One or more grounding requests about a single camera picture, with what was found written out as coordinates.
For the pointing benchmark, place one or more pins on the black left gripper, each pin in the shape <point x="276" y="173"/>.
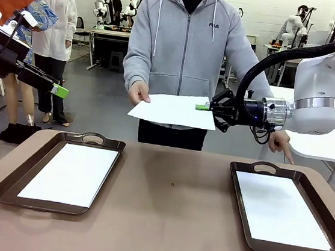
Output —
<point x="6" y="55"/>

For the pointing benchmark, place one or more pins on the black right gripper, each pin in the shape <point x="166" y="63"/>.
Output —
<point x="249" y="112"/>

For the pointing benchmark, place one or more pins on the white A4 paper sheet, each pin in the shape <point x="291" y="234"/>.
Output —
<point x="169" y="110"/>
<point x="279" y="211"/>
<point x="65" y="174"/>

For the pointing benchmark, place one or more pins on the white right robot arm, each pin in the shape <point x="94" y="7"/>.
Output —
<point x="317" y="88"/>

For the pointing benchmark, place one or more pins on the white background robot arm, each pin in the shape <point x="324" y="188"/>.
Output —
<point x="290" y="27"/>
<point x="99" y="10"/>
<point x="134" y="5"/>

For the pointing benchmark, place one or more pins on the right forearm grey sleeve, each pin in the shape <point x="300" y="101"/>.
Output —
<point x="134" y="70"/>

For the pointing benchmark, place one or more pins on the person's left hand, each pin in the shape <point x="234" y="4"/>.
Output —
<point x="279" y="141"/>

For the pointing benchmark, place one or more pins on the person's right hand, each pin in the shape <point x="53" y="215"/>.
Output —
<point x="138" y="93"/>

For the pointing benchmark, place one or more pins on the black bag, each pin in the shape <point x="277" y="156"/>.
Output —
<point x="18" y="134"/>

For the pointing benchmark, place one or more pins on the person in white coat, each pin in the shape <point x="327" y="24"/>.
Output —
<point x="56" y="13"/>

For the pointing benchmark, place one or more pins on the black office chair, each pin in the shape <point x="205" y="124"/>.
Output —
<point x="80" y="23"/>

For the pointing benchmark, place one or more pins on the person in grey hoodie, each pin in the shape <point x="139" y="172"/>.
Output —
<point x="183" y="42"/>

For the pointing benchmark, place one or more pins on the black stool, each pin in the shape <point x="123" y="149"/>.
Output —
<point x="117" y="60"/>

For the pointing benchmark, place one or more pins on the grey background desk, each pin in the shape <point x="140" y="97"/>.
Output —
<point x="110" y="38"/>

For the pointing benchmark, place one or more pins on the background person black clothes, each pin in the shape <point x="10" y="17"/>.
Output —
<point x="115" y="7"/>

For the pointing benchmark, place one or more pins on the brown plastic serving tray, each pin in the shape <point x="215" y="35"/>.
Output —
<point x="277" y="250"/>
<point x="5" y="195"/>

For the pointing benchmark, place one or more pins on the white table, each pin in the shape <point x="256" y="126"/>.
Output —
<point x="334" y="144"/>

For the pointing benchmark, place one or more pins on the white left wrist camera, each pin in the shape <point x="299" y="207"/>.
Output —
<point x="31" y="19"/>

